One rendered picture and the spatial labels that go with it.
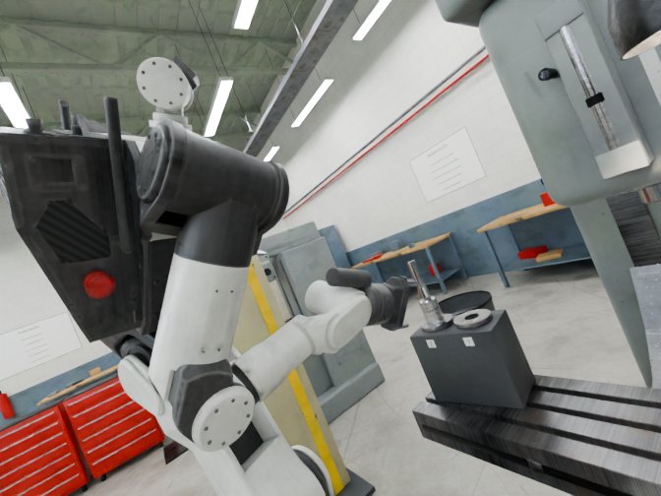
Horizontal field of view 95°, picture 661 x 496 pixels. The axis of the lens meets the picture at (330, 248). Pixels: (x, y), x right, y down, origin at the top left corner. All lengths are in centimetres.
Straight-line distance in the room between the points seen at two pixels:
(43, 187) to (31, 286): 895
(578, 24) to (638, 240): 64
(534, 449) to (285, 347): 51
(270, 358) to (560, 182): 48
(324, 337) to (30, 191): 41
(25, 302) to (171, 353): 902
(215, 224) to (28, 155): 21
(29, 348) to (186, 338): 896
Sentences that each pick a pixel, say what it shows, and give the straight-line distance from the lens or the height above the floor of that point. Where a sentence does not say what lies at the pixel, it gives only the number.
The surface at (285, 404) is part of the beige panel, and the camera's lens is 202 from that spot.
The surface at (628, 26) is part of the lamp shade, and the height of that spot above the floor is 146.
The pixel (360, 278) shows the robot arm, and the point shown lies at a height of 132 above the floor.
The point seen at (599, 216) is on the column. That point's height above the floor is 121.
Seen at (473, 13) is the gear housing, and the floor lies 163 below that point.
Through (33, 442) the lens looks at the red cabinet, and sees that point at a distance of 489.
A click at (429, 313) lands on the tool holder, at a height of 114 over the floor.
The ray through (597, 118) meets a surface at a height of 141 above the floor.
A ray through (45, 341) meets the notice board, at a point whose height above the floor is 199.
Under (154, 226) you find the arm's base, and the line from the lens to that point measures 39.
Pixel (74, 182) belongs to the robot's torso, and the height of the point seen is 158.
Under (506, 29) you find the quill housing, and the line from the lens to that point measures 57.
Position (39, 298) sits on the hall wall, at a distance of 935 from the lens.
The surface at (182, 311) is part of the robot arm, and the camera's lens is 38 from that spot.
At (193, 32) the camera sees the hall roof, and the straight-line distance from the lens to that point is 745.
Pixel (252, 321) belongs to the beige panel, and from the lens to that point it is 189.
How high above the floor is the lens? 139
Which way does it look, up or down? 1 degrees up
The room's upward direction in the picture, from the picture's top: 23 degrees counter-clockwise
